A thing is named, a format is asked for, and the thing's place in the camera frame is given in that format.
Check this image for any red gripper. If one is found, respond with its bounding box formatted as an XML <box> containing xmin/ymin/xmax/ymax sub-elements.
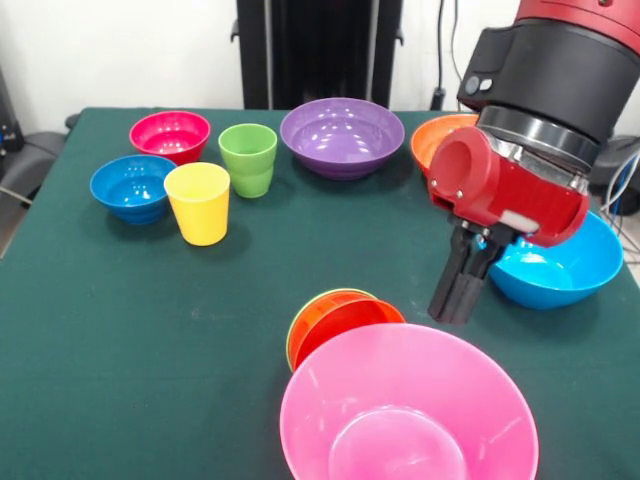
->
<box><xmin>428</xmin><ymin>125</ymin><xmax>591</xmax><ymax>325</ymax></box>

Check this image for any small orange bowl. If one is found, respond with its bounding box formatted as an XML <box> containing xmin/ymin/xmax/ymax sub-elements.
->
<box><xmin>289</xmin><ymin>291</ymin><xmax>406</xmax><ymax>374</ymax></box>

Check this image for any large pink bowl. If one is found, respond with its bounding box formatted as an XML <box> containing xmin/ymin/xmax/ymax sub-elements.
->
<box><xmin>278</xmin><ymin>323</ymin><xmax>541</xmax><ymax>480</ymax></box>

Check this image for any large orange bowl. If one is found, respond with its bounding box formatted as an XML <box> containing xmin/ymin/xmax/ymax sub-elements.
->
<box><xmin>410</xmin><ymin>113</ymin><xmax>481</xmax><ymax>174</ymax></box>

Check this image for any small green bowl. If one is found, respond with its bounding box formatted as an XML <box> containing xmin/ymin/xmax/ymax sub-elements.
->
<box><xmin>285</xmin><ymin>288</ymin><xmax>379</xmax><ymax>366</ymax></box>

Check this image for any green cup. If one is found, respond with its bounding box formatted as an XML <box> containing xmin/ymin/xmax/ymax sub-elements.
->
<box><xmin>217</xmin><ymin>123</ymin><xmax>279</xmax><ymax>200</ymax></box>

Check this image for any light blue bowl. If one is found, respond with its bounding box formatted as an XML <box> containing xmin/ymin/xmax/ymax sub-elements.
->
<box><xmin>487</xmin><ymin>210</ymin><xmax>625</xmax><ymax>310</ymax></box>

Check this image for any purple bowl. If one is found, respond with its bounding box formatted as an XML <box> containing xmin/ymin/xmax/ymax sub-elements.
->
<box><xmin>279</xmin><ymin>97</ymin><xmax>406</xmax><ymax>181</ymax></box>

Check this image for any yellow cup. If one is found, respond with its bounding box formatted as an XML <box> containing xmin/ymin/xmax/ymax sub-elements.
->
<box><xmin>163</xmin><ymin>162</ymin><xmax>232</xmax><ymax>247</ymax></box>

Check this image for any dark green tablecloth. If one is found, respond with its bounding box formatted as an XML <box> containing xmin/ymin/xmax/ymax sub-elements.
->
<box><xmin>0</xmin><ymin>106</ymin><xmax>640</xmax><ymax>480</ymax></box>

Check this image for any small crimson bowl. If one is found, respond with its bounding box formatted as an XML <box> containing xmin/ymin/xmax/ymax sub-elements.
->
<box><xmin>129</xmin><ymin>110</ymin><xmax>212</xmax><ymax>166</ymax></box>

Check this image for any small dark blue bowl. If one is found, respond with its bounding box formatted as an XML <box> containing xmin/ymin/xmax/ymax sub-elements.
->
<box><xmin>89</xmin><ymin>154</ymin><xmax>177</xmax><ymax>226</ymax></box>

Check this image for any floor cable bundle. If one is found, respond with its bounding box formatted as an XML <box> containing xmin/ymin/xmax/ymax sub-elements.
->
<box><xmin>598</xmin><ymin>154</ymin><xmax>640</xmax><ymax>241</ymax></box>

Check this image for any black hanging cable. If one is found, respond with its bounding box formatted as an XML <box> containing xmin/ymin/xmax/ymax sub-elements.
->
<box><xmin>429</xmin><ymin>0</ymin><xmax>448</xmax><ymax>112</ymax></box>
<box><xmin>451</xmin><ymin>0</ymin><xmax>466</xmax><ymax>84</ymax></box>

